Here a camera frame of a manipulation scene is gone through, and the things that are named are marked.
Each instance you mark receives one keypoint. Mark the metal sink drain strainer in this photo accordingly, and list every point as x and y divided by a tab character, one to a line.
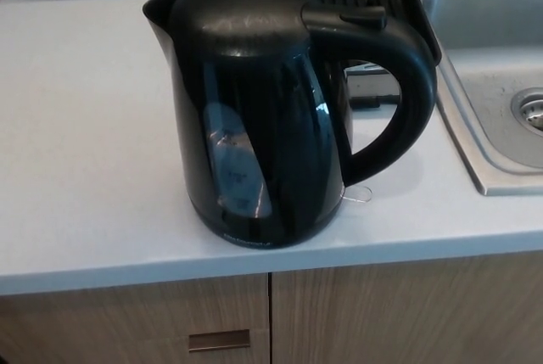
530	111

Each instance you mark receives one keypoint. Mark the wood grain drawer front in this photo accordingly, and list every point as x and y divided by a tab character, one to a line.
106	317

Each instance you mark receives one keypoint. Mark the stainless steel sink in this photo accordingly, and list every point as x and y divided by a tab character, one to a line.
479	41

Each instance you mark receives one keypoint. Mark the black electric kettle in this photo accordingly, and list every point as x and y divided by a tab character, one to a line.
271	126

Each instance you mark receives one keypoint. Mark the wood grain cabinet door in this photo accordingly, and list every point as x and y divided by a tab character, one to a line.
403	317

